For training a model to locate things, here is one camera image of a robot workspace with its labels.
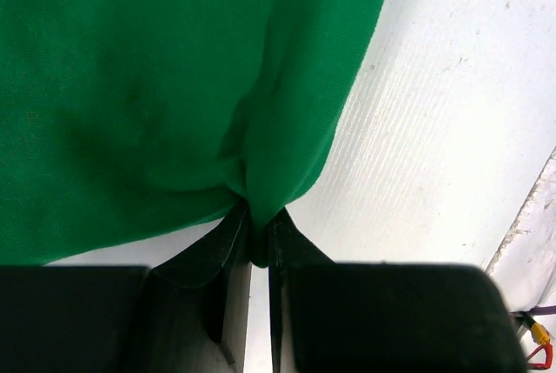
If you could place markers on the green t shirt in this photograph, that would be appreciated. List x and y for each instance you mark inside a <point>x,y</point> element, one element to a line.
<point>127,119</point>

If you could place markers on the yellow and red connector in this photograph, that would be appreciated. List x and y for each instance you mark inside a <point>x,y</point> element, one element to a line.
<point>542,338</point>

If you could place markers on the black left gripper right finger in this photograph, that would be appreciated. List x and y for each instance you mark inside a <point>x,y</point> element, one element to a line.
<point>382,317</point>

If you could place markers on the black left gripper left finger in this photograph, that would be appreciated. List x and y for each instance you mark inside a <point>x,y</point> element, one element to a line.
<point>188,314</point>

